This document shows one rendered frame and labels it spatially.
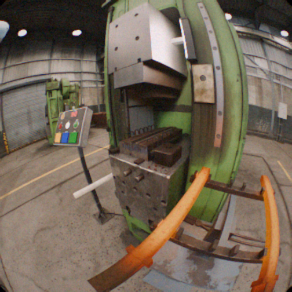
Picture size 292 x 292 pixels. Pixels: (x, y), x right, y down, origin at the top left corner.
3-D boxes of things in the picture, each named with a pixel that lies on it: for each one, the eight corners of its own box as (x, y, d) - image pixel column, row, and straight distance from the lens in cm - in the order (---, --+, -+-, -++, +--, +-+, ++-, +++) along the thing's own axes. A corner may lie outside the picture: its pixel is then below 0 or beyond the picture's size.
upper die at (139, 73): (143, 81, 52) (142, 61, 54) (113, 88, 66) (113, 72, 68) (182, 90, 88) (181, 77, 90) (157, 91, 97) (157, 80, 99)
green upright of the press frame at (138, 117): (139, 222, 142) (125, -5, 137) (123, 212, 154) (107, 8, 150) (161, 200, 164) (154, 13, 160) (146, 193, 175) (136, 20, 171)
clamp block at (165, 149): (170, 168, 52) (171, 154, 49) (154, 163, 55) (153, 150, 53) (181, 157, 61) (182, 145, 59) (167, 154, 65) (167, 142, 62)
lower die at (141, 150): (148, 161, 57) (146, 144, 54) (120, 152, 70) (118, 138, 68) (182, 138, 92) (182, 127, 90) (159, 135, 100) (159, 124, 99)
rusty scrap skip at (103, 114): (106, 128, 676) (104, 113, 666) (89, 127, 832) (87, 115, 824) (121, 124, 754) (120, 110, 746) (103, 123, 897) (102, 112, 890)
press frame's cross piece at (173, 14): (175, 3, 86) (165, -23, 126) (124, 24, 102) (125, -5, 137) (199, 33, 119) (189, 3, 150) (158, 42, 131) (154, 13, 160)
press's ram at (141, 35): (171, 54, 48) (161, -4, 73) (108, 75, 72) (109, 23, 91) (199, 76, 86) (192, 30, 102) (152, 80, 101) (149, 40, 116)
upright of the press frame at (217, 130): (195, 249, 130) (196, -29, 125) (172, 240, 131) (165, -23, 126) (210, 218, 153) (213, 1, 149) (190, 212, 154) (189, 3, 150)
